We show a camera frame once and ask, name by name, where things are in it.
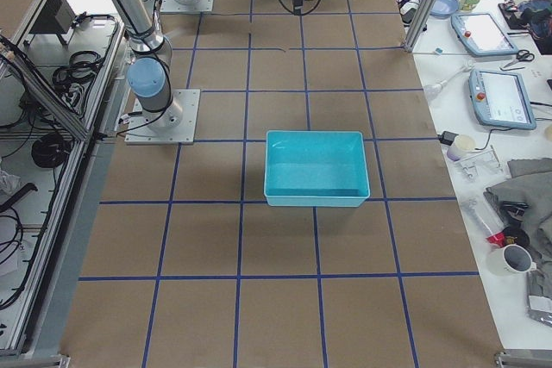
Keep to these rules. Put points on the grey cloth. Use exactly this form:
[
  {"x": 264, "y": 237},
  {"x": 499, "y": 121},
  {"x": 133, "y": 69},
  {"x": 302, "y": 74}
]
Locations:
[{"x": 525, "y": 197}]

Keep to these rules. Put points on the black scissors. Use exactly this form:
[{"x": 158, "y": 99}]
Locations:
[{"x": 523, "y": 55}]

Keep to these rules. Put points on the white mug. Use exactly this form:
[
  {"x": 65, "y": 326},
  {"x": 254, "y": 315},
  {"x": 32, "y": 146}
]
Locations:
[{"x": 510, "y": 260}]

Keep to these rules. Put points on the lower blue teach pendant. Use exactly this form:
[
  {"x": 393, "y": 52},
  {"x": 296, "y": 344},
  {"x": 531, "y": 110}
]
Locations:
[{"x": 500, "y": 100}]

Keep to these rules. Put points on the light blue plastic bin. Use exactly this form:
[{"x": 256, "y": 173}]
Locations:
[{"x": 316, "y": 169}]

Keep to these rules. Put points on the upper blue teach pendant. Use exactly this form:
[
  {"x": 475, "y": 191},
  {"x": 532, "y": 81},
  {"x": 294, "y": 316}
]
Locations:
[{"x": 480, "y": 34}]

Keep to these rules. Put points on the blue teach pendant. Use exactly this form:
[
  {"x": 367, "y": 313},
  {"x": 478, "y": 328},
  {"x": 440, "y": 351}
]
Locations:
[
  {"x": 500, "y": 100},
  {"x": 480, "y": 34}
]

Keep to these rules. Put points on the blue plate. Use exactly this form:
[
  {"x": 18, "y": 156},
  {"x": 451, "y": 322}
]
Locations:
[{"x": 444, "y": 8}]

